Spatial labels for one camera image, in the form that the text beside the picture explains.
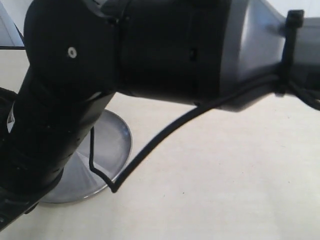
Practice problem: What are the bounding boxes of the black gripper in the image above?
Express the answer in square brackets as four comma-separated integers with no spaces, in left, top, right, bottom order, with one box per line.
[0,172,63,228]

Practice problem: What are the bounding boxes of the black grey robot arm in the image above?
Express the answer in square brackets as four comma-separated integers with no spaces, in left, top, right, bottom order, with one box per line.
[0,0,320,229]

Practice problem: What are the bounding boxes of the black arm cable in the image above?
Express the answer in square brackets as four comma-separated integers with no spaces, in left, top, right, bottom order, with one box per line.
[88,9,320,194]

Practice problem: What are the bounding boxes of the dark frame panel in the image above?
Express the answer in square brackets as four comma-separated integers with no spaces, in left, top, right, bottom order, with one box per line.
[0,17,25,50]

